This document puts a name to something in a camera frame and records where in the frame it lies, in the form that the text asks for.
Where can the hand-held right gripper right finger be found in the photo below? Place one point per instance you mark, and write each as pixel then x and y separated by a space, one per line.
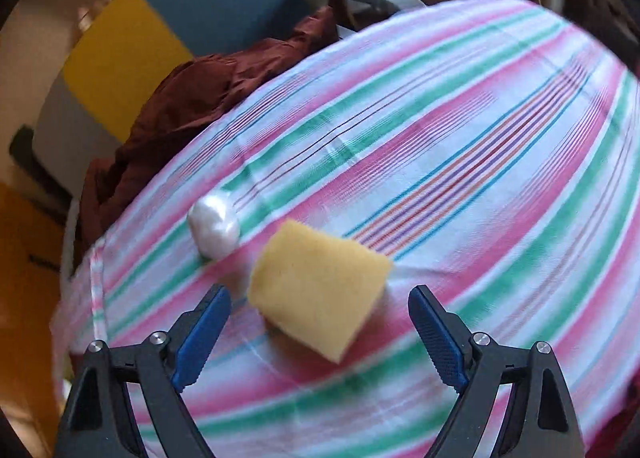
pixel 440 338

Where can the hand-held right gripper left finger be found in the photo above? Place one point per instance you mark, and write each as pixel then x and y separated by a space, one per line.
pixel 200 343

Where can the short yellow sponge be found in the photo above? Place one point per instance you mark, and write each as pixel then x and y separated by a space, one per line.
pixel 320 288

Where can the white mesh ball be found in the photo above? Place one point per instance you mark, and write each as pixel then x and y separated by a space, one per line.
pixel 215 228

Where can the orange wooden wardrobe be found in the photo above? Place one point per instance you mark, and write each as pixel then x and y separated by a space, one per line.
pixel 25 313

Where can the striped tablecloth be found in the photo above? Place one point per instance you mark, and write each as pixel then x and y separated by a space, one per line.
pixel 450 137

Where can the maroon jacket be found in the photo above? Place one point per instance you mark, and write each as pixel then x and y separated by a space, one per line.
pixel 200 102

